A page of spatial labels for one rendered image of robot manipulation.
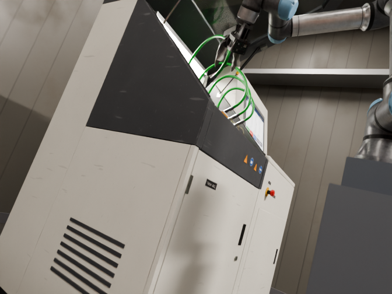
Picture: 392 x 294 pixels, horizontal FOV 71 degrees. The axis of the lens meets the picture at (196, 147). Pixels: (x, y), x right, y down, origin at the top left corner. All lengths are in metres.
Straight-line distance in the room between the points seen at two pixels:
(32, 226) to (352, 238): 1.17
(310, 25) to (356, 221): 0.72
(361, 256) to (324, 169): 2.26
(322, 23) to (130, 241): 1.04
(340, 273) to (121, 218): 0.67
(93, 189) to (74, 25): 2.09
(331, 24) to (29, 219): 1.44
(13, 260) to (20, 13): 1.92
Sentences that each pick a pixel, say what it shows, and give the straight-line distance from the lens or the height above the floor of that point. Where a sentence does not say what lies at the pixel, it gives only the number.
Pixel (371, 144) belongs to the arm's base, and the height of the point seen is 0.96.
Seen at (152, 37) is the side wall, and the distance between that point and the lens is 1.25.
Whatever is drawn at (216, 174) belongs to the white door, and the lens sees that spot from 1.01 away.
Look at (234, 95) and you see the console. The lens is 1.75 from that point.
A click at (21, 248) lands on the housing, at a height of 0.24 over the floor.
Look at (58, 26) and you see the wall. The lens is 2.87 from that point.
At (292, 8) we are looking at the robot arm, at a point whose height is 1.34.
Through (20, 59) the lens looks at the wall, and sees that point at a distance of 2.68.
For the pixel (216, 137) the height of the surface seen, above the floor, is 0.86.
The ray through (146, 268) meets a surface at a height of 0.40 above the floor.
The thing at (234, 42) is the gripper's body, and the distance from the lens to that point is 1.15.
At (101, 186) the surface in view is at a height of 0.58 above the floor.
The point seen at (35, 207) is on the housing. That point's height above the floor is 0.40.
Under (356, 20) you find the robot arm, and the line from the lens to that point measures 1.25.
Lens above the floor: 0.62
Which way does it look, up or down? 11 degrees up
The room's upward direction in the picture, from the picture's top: 18 degrees clockwise
